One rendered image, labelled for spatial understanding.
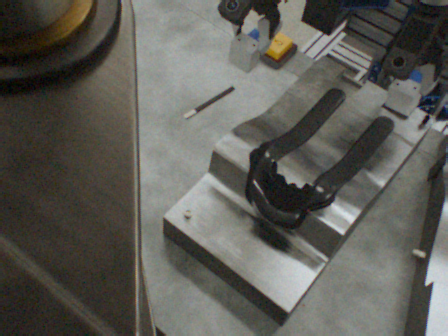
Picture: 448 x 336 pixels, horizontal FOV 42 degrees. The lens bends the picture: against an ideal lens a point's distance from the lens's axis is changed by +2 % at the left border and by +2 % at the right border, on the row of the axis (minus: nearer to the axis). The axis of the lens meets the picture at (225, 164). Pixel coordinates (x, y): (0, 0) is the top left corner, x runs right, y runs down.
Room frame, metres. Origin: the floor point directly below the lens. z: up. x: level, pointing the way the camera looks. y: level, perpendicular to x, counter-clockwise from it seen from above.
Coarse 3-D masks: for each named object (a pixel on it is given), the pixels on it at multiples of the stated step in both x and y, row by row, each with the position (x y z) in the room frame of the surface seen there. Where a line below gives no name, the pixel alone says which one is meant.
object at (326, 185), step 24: (336, 96) 0.81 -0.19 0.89; (312, 120) 0.74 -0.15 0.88; (384, 120) 0.76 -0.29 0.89; (264, 144) 0.62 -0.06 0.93; (288, 144) 0.65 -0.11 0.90; (360, 144) 0.70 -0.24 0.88; (264, 168) 0.59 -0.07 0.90; (336, 168) 0.62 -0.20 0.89; (360, 168) 0.64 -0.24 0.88; (264, 192) 0.56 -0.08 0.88; (288, 192) 0.53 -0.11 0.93; (312, 192) 0.55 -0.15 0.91; (336, 192) 0.54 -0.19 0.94; (264, 216) 0.51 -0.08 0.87; (288, 216) 0.52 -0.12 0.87
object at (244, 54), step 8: (256, 32) 0.89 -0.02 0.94; (232, 40) 0.84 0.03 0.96; (240, 40) 0.84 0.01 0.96; (248, 40) 0.84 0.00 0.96; (256, 40) 0.86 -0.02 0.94; (232, 48) 0.83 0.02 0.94; (240, 48) 0.82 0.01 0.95; (248, 48) 0.82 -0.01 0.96; (256, 48) 0.83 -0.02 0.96; (232, 56) 0.83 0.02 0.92; (240, 56) 0.82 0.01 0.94; (248, 56) 0.81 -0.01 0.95; (256, 56) 0.83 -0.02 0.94; (232, 64) 0.83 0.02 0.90; (240, 64) 0.82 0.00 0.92; (248, 64) 0.81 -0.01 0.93; (256, 64) 0.83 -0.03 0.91; (248, 72) 0.81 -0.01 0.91
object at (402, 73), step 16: (416, 16) 0.79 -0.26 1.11; (432, 16) 0.78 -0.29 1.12; (416, 32) 0.77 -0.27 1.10; (432, 32) 0.76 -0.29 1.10; (400, 48) 0.75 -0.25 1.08; (416, 48) 0.74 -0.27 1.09; (384, 64) 0.73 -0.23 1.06; (400, 64) 0.72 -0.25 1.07; (416, 64) 0.73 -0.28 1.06; (400, 80) 0.71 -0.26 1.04
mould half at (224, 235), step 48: (288, 96) 0.79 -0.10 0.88; (384, 96) 0.82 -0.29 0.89; (240, 144) 0.61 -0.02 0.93; (336, 144) 0.69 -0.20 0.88; (384, 144) 0.70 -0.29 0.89; (192, 192) 0.54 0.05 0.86; (240, 192) 0.55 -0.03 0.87; (192, 240) 0.45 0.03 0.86; (240, 240) 0.46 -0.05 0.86; (288, 240) 0.48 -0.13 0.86; (336, 240) 0.46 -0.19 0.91; (240, 288) 0.40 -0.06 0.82; (288, 288) 0.39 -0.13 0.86
